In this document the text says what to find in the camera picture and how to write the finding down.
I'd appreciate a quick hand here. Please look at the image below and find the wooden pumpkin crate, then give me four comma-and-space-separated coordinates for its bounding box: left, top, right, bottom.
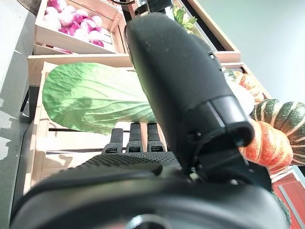
221, 62, 272, 100

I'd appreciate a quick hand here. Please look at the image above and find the wooden slatted cabbage crate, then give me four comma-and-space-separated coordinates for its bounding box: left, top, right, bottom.
23, 61, 172, 194

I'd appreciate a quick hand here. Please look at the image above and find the leafy green lettuce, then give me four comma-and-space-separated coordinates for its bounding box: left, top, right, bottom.
173, 4, 198, 34

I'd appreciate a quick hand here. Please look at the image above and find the wooden onion crate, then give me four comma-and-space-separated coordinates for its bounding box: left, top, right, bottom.
33, 0, 127, 55

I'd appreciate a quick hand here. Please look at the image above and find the small orange pumpkin green stem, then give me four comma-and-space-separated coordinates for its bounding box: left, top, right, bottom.
238, 120, 294, 175

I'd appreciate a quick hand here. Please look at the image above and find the wooden pepper crate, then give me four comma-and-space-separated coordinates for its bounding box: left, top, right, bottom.
181, 0, 241, 63

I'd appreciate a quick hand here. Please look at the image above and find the green striped pumpkin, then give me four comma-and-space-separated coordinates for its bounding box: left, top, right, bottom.
249, 99, 305, 165

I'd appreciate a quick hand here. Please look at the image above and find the napa cabbage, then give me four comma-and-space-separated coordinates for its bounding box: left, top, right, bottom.
42, 62, 256, 135

